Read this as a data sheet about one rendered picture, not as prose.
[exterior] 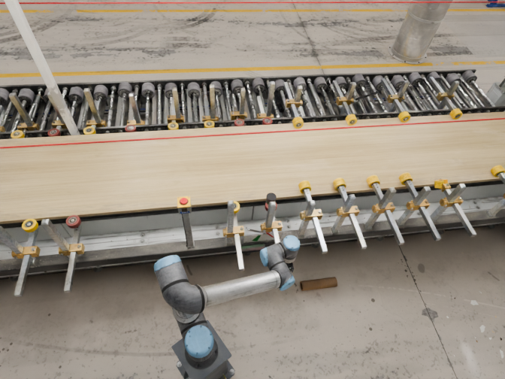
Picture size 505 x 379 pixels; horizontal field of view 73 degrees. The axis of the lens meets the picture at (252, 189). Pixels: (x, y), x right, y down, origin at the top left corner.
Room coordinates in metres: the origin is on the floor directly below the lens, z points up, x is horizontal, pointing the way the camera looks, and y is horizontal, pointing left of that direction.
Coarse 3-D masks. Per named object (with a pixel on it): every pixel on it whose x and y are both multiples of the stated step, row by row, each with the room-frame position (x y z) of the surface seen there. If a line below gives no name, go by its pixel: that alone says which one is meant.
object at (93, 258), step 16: (384, 224) 1.37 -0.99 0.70; (416, 224) 1.40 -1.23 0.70; (448, 224) 1.45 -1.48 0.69; (480, 224) 1.52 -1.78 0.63; (208, 240) 1.08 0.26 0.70; (224, 240) 1.09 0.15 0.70; (240, 240) 1.11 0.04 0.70; (272, 240) 1.14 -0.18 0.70; (304, 240) 1.18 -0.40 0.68; (48, 256) 0.83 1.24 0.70; (64, 256) 0.85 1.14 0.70; (80, 256) 0.86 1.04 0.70; (96, 256) 0.87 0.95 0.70; (112, 256) 0.88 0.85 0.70; (128, 256) 0.90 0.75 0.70; (144, 256) 0.92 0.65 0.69; (160, 256) 0.94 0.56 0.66; (0, 272) 0.71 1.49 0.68; (16, 272) 0.73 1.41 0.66; (32, 272) 0.75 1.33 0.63
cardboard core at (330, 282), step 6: (300, 282) 1.13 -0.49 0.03; (306, 282) 1.12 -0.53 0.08; (312, 282) 1.13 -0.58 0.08; (318, 282) 1.13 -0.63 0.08; (324, 282) 1.14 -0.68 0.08; (330, 282) 1.14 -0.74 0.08; (336, 282) 1.15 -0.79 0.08; (306, 288) 1.07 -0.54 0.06; (312, 288) 1.08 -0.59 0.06; (318, 288) 1.09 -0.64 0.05
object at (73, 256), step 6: (78, 228) 1.00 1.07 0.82; (78, 234) 0.96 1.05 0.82; (78, 240) 0.92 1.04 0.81; (72, 252) 0.83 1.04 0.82; (72, 258) 0.79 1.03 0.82; (72, 264) 0.76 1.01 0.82; (72, 270) 0.72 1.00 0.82; (66, 276) 0.68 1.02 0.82; (72, 276) 0.69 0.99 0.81; (66, 282) 0.65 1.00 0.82; (72, 282) 0.66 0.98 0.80; (66, 288) 0.61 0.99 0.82
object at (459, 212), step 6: (444, 192) 1.54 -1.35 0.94; (450, 192) 1.53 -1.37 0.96; (456, 204) 1.43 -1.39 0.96; (456, 210) 1.39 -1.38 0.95; (462, 216) 1.34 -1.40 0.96; (462, 222) 1.30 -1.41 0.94; (468, 222) 1.29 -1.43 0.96; (468, 228) 1.25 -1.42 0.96; (468, 234) 1.22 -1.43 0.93; (474, 234) 1.21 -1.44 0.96
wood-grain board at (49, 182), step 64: (256, 128) 2.01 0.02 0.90; (320, 128) 2.09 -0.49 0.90; (384, 128) 2.18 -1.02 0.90; (448, 128) 2.27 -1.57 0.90; (0, 192) 1.15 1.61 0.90; (64, 192) 1.20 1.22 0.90; (128, 192) 1.26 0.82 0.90; (192, 192) 1.32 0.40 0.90; (256, 192) 1.38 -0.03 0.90; (320, 192) 1.45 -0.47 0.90
